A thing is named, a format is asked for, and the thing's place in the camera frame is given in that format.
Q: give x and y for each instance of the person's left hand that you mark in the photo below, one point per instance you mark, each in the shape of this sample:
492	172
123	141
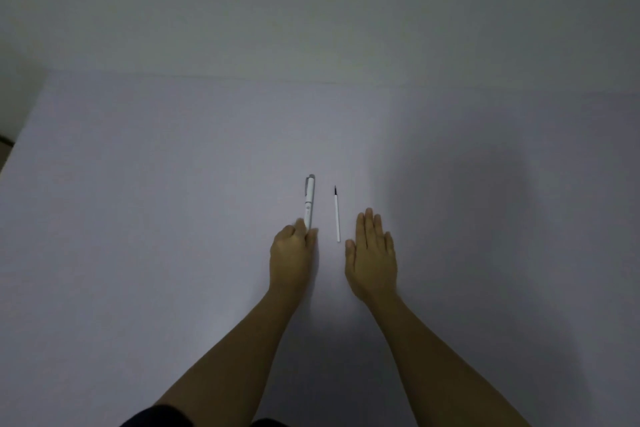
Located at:
290	261

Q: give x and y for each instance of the person's right hand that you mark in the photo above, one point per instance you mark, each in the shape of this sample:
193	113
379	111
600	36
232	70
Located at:
371	269

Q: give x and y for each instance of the person's right middle finger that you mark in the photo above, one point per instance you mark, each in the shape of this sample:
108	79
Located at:
370	225

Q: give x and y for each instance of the person's right little finger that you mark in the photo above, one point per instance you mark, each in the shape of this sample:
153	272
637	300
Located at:
388	243

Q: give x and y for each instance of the person's right thumb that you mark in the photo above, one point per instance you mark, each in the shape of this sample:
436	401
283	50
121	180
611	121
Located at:
349	251

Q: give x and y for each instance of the person's left thumb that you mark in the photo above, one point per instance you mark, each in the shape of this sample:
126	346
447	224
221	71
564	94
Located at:
313	237

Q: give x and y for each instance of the white pen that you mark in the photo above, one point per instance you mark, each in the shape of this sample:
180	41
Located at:
309	199

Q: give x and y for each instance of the person's right forearm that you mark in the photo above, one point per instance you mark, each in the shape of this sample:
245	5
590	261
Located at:
430	366

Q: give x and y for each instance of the person's left forearm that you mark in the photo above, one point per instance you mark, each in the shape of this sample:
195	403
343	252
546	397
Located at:
240	356

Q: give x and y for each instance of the thin white pen refill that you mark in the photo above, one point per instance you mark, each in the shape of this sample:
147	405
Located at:
337	216

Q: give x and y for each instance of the person's dark clothing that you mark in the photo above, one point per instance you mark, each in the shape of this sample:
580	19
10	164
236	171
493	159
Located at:
157	417

